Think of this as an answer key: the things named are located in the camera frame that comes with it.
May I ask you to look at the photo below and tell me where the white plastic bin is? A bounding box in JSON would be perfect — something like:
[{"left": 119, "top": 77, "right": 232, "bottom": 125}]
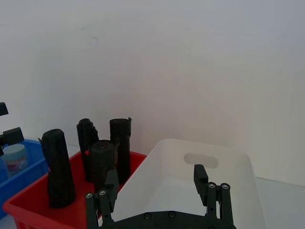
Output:
[{"left": 112, "top": 138, "right": 267, "bottom": 229}]

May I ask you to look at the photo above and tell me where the black bag roll loose flap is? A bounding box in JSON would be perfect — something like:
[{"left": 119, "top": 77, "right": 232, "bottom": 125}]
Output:
[{"left": 109, "top": 117, "right": 133, "bottom": 185}]

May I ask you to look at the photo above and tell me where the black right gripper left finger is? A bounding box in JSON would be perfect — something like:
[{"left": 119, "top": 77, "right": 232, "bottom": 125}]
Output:
[{"left": 85, "top": 169, "right": 120, "bottom": 229}]

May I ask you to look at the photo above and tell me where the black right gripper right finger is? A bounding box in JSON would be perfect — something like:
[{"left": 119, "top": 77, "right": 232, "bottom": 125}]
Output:
[{"left": 193, "top": 164, "right": 234, "bottom": 226}]

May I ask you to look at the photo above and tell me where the blue plastic bin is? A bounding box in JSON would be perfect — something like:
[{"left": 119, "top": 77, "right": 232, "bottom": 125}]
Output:
[{"left": 0, "top": 137, "right": 50, "bottom": 220}]

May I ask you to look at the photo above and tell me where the black bag roll red sticker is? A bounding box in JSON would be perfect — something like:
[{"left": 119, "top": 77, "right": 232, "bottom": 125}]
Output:
[{"left": 76, "top": 118, "right": 100, "bottom": 183}]

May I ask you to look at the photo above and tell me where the pale blue labelled can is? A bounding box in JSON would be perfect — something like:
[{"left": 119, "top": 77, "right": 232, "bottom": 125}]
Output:
[{"left": 2, "top": 144, "right": 30, "bottom": 178}]

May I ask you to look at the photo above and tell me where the short black bag roll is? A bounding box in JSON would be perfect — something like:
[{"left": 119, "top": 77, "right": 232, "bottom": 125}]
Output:
[{"left": 89, "top": 140, "right": 119, "bottom": 193}]

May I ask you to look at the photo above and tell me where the tall black bag roll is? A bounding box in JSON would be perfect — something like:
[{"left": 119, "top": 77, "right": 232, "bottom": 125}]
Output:
[{"left": 41, "top": 129, "right": 77, "bottom": 208}]

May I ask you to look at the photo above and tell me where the red plastic bin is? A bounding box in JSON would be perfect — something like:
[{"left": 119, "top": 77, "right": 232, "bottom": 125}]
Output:
[{"left": 2, "top": 150, "right": 147, "bottom": 229}]

